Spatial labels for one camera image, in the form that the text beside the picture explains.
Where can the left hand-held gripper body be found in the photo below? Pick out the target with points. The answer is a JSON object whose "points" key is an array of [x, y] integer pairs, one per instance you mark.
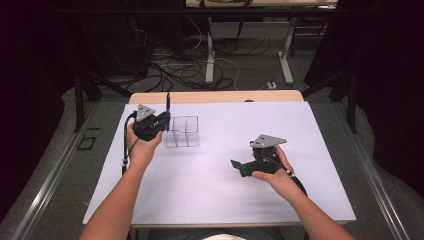
{"points": [[148, 125]]}

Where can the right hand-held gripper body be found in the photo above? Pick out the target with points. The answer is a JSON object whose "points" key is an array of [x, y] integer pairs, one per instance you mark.
{"points": [[265, 156]]}

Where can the blue pen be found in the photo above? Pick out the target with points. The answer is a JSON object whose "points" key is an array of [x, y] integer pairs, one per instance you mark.
{"points": [[168, 103]]}

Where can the clear acrylic organizer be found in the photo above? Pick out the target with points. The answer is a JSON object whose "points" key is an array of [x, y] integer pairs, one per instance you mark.
{"points": [[186, 133]]}

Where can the person's left hand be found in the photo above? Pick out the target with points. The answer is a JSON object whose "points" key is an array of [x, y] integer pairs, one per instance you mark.
{"points": [[143, 150]]}

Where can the person's right hand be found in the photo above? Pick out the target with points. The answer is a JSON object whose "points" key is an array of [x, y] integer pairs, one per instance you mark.
{"points": [[278, 181]]}

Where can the white table sheet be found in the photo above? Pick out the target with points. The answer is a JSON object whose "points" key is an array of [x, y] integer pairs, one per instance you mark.
{"points": [[216, 193]]}

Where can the black floor socket plate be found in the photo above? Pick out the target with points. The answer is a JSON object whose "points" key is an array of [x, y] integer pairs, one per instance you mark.
{"points": [[86, 143]]}

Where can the white power strip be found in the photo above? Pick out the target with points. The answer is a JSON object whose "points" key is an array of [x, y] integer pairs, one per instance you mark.
{"points": [[271, 85]]}

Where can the black metal stand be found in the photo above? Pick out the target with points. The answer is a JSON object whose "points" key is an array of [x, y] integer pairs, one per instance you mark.
{"points": [[350, 100], [80, 100]]}

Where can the white desk leg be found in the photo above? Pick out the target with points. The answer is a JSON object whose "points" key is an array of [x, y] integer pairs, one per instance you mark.
{"points": [[210, 56], [286, 63]]}

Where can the black curtain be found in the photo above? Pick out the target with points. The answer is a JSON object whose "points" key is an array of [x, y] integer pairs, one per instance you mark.
{"points": [[393, 83]]}

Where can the background desk top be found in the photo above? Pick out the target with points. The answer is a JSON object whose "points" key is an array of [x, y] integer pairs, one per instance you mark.
{"points": [[260, 3]]}

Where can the metal floor rail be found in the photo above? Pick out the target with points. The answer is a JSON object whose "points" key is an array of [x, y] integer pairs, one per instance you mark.
{"points": [[376, 186], [50, 186]]}

